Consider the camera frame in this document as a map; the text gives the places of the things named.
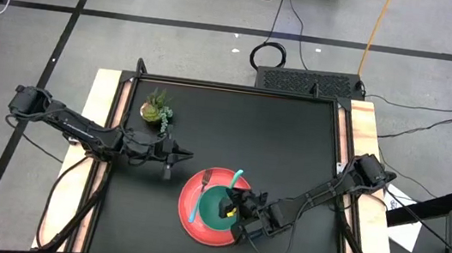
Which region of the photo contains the black floor cable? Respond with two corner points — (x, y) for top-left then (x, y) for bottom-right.
(377, 105), (452, 148)
(362, 93), (452, 114)

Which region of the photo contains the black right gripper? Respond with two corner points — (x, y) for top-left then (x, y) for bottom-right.
(214, 185), (283, 250)

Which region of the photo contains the small potted succulent plant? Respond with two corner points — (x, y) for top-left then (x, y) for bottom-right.
(136, 86), (177, 136)

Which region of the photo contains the wooden side board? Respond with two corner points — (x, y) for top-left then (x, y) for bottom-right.
(320, 97), (419, 253)
(29, 62), (134, 253)

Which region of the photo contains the yellow floor cable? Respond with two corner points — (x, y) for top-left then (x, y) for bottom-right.
(356, 0), (395, 79)

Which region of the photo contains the white paper sheet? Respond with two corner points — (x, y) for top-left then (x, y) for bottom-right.
(379, 187), (427, 253)

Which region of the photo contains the green bowl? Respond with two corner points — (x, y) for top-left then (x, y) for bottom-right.
(195, 182), (245, 233)

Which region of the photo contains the fork with blue handle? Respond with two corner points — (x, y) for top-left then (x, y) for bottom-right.
(187, 166), (214, 226)

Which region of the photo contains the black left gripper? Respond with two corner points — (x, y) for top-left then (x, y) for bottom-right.
(153, 134), (196, 184)

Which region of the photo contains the spoon with teal handle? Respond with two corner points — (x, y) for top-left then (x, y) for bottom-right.
(228, 168), (244, 191)

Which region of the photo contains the black table frame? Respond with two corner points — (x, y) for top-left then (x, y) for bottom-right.
(31, 47), (421, 253)

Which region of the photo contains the black computer case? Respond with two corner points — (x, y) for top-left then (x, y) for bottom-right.
(253, 62), (367, 104)

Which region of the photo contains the coiled black cable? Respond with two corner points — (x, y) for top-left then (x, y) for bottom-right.
(248, 38), (289, 74)

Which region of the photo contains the red round plate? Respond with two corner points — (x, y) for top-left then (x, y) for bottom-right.
(173, 163), (254, 251)

